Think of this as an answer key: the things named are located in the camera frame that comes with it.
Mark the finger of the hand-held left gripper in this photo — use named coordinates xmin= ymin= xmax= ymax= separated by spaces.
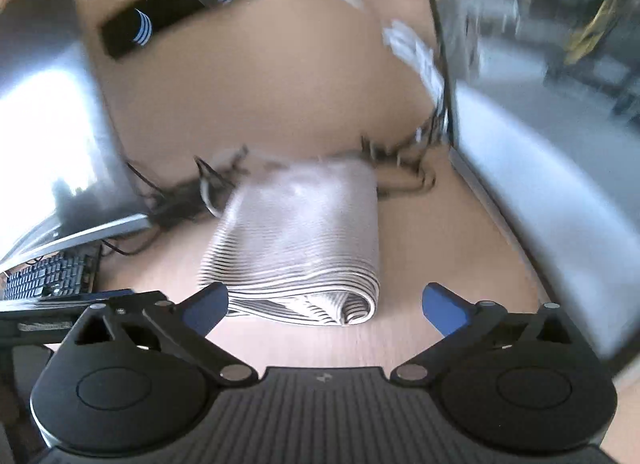
xmin=0 ymin=289 xmax=173 ymax=345

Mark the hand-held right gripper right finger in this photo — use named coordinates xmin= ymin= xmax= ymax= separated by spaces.
xmin=390 ymin=283 xmax=590 ymax=387

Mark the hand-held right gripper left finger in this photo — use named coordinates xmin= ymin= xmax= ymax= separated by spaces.
xmin=62 ymin=282 xmax=256 ymax=387

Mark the beige striped sweater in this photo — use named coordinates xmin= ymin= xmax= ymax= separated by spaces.
xmin=199 ymin=159 xmax=382 ymax=327

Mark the black keyboard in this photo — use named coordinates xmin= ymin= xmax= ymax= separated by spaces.
xmin=0 ymin=243 xmax=104 ymax=303

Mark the white glass-sided computer case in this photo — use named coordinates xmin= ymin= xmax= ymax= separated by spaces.
xmin=417 ymin=0 xmax=640 ymax=361

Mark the black curved monitor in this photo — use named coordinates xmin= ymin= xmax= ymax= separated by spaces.
xmin=0 ymin=41 xmax=154 ymax=271

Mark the black socket panel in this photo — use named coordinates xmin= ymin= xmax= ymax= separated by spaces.
xmin=100 ymin=0 xmax=408 ymax=62

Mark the thin white cable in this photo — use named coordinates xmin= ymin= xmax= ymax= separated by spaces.
xmin=199 ymin=163 xmax=242 ymax=218

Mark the black cable bundle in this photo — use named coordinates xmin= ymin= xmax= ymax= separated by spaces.
xmin=125 ymin=131 xmax=449 ymax=225

